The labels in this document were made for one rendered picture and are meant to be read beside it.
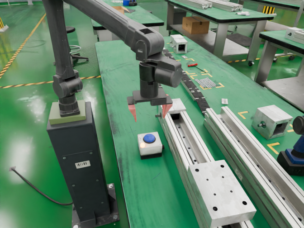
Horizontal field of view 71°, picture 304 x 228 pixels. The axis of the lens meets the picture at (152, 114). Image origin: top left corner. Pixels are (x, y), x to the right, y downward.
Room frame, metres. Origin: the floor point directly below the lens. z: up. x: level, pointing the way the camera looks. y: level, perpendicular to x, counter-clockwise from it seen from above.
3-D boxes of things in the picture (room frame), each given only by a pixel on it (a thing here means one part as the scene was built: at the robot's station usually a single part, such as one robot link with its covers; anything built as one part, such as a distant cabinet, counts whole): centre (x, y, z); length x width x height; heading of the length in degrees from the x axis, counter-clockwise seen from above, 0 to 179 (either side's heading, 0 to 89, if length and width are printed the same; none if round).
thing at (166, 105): (0.60, -0.03, 0.98); 0.07 x 0.07 x 0.09; 11
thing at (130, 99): (0.58, 0.04, 0.98); 0.07 x 0.07 x 0.09; 11
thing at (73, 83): (0.84, 0.37, 0.92); 0.09 x 0.05 x 0.10; 54
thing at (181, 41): (1.76, -0.22, 0.83); 0.11 x 0.10 x 0.10; 99
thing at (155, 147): (0.59, 0.00, 0.81); 0.10 x 0.08 x 0.06; 101
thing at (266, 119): (0.71, -0.49, 0.83); 0.11 x 0.10 x 0.10; 108
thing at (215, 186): (0.34, -0.17, 0.87); 0.16 x 0.11 x 0.07; 11
